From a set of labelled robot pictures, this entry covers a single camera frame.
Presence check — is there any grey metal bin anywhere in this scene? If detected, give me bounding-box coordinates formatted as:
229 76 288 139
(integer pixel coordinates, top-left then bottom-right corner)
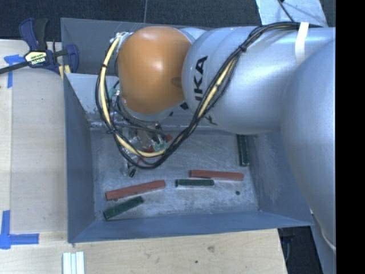
60 17 315 244

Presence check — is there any pale wood board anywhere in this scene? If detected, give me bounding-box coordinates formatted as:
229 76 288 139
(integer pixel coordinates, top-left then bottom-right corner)
10 66 70 235

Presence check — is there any red-brown flat block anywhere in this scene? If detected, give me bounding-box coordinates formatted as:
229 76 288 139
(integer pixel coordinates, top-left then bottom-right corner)
188 169 245 182
105 179 167 202

